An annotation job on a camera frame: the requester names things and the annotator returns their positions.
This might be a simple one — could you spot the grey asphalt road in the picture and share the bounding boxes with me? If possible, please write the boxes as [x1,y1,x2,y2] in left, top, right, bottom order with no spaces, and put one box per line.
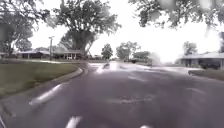
[0,60,224,128]

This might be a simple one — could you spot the grey concrete kerb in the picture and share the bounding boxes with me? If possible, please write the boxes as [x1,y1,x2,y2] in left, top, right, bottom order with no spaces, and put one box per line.
[0,67,85,101]

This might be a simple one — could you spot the small green tree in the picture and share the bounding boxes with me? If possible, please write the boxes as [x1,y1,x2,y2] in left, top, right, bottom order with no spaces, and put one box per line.
[101,43,114,61]

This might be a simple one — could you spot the low house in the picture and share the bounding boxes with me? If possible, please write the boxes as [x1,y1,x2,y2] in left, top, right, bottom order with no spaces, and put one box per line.
[15,49,52,61]
[53,49,85,61]

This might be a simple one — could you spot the overhanging tree branches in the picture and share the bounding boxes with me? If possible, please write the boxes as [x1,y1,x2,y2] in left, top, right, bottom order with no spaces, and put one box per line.
[128,0,224,29]

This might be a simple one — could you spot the utility pole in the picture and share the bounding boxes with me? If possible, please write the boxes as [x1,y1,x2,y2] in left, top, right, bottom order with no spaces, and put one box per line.
[48,35,55,62]

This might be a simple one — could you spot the low grey building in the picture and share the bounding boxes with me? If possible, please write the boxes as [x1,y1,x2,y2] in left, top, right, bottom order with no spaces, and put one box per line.
[175,51,224,71]

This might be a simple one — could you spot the grass strip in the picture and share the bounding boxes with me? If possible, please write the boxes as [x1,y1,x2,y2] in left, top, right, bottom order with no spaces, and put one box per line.
[188,68,224,82]

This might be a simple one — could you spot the tree behind building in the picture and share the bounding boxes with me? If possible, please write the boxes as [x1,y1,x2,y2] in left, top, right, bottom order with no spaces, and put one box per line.
[182,40,198,56]

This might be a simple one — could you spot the large dark tree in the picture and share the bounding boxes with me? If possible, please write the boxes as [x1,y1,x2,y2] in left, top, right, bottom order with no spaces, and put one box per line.
[0,0,51,58]

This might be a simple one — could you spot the green grass lawn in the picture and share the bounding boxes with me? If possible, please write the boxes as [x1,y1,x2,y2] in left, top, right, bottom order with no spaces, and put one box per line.
[0,61,80,98]

